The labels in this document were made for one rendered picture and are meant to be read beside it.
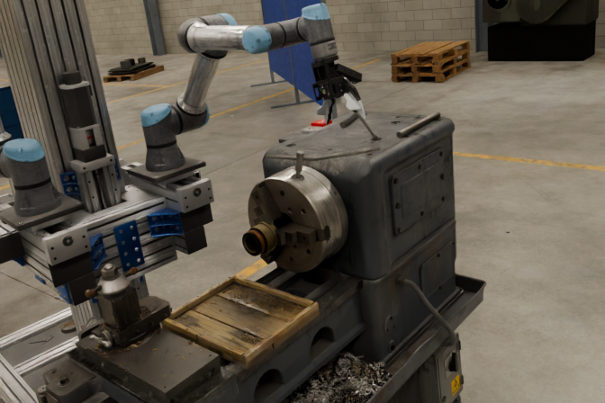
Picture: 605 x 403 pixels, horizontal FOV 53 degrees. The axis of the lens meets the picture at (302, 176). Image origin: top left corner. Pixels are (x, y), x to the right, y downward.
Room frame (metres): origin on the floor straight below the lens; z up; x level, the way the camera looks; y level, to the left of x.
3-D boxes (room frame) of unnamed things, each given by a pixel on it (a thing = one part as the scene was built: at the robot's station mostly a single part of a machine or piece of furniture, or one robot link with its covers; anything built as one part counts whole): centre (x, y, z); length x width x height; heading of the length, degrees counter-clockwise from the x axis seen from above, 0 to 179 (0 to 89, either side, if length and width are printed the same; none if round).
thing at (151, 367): (1.33, 0.46, 0.95); 0.43 x 0.17 x 0.05; 47
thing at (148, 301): (1.40, 0.49, 0.99); 0.20 x 0.10 x 0.05; 137
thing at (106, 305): (1.38, 0.50, 1.07); 0.07 x 0.07 x 0.10; 47
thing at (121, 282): (1.38, 0.51, 1.13); 0.08 x 0.08 x 0.03
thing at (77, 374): (1.29, 0.48, 0.90); 0.47 x 0.30 x 0.06; 47
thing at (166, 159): (2.27, 0.52, 1.21); 0.15 x 0.15 x 0.10
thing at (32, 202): (1.95, 0.90, 1.21); 0.15 x 0.15 x 0.10
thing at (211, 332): (1.56, 0.23, 0.89); 0.36 x 0.30 x 0.04; 47
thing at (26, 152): (1.95, 0.90, 1.33); 0.13 x 0.12 x 0.14; 61
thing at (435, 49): (9.66, -2.25, 0.22); 1.25 x 0.86 x 0.44; 142
